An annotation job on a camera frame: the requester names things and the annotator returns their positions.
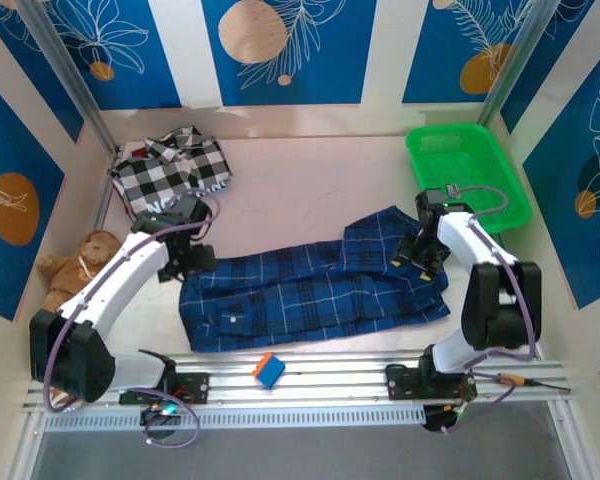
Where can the black controller board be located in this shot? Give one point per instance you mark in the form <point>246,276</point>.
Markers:
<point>445,416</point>
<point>160,414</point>

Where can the black white checkered shirt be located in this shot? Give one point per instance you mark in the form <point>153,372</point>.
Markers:
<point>155,170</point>

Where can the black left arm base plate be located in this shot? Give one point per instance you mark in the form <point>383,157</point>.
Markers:
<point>195,387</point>

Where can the aluminium frame post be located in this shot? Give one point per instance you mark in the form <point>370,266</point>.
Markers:
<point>515,60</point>
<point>65,65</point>

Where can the brown teddy bear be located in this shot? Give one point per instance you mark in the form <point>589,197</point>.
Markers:
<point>95,250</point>

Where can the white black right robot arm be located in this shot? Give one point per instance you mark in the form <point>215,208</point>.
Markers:
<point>462,240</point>

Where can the blue plaid long sleeve shirt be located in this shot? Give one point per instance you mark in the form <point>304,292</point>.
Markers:
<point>290,300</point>

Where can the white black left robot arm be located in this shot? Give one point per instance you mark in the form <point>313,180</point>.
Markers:
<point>115,280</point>

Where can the small basket label sticker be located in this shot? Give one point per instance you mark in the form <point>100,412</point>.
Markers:
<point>452,188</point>

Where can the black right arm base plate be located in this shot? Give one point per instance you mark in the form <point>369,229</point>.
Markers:
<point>400,382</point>

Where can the blue orange block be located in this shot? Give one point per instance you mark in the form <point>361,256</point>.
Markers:
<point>270,371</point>

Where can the green plastic basket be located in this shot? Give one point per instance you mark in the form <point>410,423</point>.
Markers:
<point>460,160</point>

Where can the aluminium rail base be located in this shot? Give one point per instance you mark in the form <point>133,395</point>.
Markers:
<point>330,375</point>

